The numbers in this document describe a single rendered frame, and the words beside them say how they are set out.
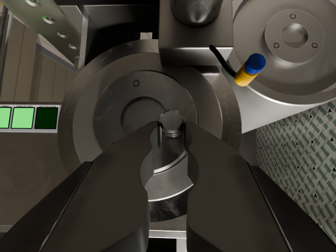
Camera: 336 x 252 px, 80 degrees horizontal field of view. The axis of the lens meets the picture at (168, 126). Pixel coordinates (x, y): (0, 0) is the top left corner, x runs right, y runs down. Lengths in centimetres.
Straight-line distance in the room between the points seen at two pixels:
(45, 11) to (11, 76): 198
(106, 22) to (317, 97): 19
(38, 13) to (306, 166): 48
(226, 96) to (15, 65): 235
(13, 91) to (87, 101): 223
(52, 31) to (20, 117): 24
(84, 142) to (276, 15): 19
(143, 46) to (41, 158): 45
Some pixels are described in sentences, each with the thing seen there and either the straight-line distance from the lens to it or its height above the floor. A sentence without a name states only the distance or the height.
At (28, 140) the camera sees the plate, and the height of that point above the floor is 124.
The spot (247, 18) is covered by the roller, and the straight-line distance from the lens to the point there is 21.
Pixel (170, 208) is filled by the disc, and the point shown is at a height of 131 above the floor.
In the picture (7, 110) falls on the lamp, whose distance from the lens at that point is 65.
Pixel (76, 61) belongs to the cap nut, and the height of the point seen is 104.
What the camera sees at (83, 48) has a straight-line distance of 21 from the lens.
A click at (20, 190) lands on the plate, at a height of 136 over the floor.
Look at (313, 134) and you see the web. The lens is 28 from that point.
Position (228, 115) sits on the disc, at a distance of 17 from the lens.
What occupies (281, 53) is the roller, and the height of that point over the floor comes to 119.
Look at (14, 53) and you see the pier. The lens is 248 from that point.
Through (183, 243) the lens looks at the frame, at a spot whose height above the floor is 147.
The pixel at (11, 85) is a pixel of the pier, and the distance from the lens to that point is 239.
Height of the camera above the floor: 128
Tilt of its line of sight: 9 degrees down
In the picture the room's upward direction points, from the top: 179 degrees counter-clockwise
